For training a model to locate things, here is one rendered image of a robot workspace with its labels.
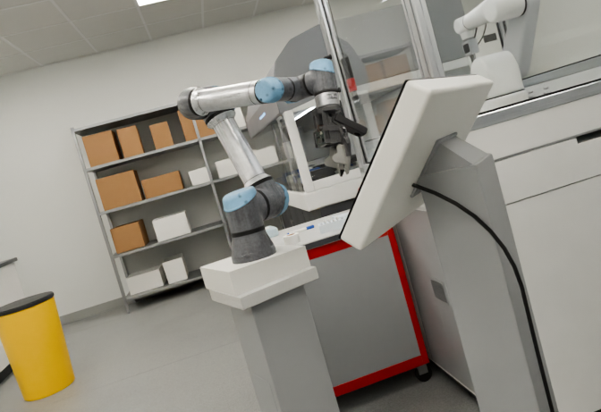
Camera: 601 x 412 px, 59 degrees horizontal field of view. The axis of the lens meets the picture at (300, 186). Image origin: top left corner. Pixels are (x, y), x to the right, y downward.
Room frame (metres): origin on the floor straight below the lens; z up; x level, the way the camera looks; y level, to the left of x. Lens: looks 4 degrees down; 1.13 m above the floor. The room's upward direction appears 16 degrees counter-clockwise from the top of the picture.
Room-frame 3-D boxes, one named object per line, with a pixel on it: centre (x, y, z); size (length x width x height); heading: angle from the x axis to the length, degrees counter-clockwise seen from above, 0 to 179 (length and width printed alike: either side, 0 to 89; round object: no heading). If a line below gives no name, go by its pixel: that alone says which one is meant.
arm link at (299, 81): (1.71, -0.07, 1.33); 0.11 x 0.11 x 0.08; 54
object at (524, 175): (2.19, -0.86, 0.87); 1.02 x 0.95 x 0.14; 10
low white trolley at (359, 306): (2.50, -0.01, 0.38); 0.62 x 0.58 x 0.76; 10
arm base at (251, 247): (1.76, 0.21, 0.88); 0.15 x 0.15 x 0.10
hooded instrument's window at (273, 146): (3.89, -0.42, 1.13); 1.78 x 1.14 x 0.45; 10
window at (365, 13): (2.11, -0.41, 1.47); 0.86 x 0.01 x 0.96; 10
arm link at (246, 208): (1.76, 0.20, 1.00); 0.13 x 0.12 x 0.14; 144
